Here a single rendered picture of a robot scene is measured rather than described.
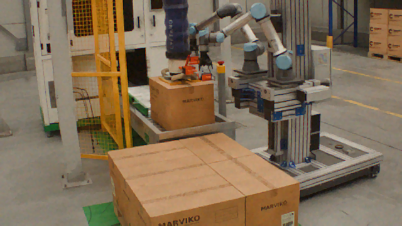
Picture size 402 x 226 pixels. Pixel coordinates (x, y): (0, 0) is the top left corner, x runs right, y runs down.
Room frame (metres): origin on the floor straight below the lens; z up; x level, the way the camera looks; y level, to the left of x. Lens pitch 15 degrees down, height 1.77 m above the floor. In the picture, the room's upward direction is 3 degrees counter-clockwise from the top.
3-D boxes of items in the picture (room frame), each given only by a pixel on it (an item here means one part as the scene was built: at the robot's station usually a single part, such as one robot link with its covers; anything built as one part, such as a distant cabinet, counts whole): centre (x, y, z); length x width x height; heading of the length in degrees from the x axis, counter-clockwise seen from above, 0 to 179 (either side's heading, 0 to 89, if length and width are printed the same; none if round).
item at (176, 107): (4.08, 0.15, 0.75); 0.60 x 0.40 x 0.40; 22
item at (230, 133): (3.74, 0.01, 0.48); 0.70 x 0.03 x 0.15; 111
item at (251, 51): (3.96, -0.48, 1.20); 0.13 x 0.12 x 0.14; 146
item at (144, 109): (5.07, 0.81, 0.60); 1.60 x 0.10 x 0.09; 21
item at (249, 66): (3.95, -0.48, 1.09); 0.15 x 0.15 x 0.10
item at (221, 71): (4.46, -0.25, 0.50); 0.07 x 0.07 x 1.00; 21
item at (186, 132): (3.74, 0.01, 0.58); 0.70 x 0.03 x 0.06; 111
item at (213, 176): (3.02, 0.05, 0.34); 1.20 x 1.00 x 0.40; 21
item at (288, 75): (3.51, -0.70, 1.09); 0.15 x 0.15 x 0.10
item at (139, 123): (4.71, 0.74, 0.50); 2.31 x 0.05 x 0.19; 21
